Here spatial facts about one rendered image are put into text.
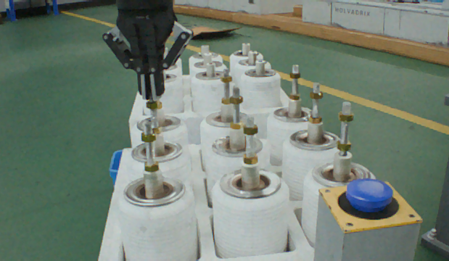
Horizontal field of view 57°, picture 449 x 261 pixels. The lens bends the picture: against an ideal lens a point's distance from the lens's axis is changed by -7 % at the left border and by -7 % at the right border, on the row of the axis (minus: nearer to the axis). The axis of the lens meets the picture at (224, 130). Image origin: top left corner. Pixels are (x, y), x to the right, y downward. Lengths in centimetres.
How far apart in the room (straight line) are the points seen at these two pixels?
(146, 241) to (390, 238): 28
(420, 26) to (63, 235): 219
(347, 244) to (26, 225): 79
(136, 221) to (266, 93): 60
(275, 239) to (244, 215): 6
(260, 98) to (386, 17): 183
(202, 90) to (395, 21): 188
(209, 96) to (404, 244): 72
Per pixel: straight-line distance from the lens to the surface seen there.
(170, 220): 52
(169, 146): 67
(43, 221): 103
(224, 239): 56
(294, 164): 66
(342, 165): 56
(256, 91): 104
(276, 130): 76
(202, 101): 104
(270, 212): 52
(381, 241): 38
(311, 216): 57
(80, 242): 93
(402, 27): 272
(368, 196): 38
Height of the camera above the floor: 51
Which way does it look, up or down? 21 degrees down
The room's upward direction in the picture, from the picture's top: 2 degrees counter-clockwise
